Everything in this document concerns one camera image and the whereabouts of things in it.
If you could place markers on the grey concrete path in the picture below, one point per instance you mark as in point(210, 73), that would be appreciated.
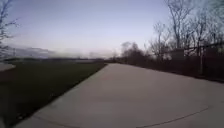
point(133, 96)

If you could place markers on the bare tree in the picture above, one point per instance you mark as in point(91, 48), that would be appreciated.
point(4, 26)

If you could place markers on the dark grass field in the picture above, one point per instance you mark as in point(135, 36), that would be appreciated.
point(40, 83)

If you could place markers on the row of bare trees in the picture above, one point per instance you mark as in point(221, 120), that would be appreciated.
point(186, 36)

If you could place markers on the pale paved patch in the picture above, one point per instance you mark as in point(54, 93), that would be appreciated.
point(5, 66)

